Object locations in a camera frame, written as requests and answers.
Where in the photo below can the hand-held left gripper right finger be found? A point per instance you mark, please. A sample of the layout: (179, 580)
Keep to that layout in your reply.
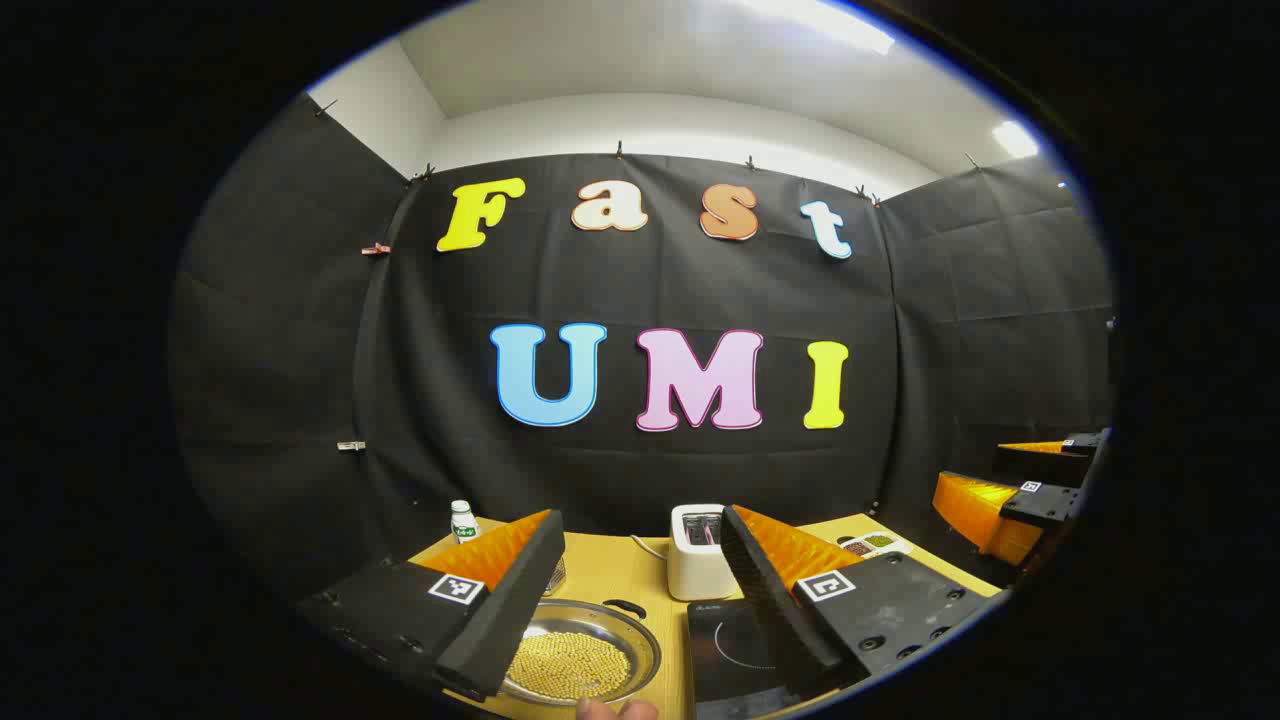
(770, 590)

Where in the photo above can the heap of soybeans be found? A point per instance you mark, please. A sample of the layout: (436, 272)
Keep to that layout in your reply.
(570, 665)

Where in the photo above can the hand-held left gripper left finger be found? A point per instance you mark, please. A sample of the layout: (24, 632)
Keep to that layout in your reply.
(510, 600)

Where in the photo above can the small ceiling light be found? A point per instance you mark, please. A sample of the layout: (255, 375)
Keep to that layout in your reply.
(1015, 139)

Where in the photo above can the white tray of grains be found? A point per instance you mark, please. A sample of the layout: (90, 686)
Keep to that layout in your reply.
(880, 544)

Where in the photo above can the long ceiling light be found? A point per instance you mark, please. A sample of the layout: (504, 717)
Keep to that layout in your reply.
(830, 25)

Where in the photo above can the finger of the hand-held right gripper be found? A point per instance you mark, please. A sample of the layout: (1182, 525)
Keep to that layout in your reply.
(1040, 462)
(975, 510)

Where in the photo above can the white plastic drink bottle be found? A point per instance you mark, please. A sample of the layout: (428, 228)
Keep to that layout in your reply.
(463, 525)

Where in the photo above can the white toaster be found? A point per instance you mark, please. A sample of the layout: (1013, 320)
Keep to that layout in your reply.
(695, 565)

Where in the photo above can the black induction cooktop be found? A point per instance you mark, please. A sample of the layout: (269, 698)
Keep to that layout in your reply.
(725, 650)

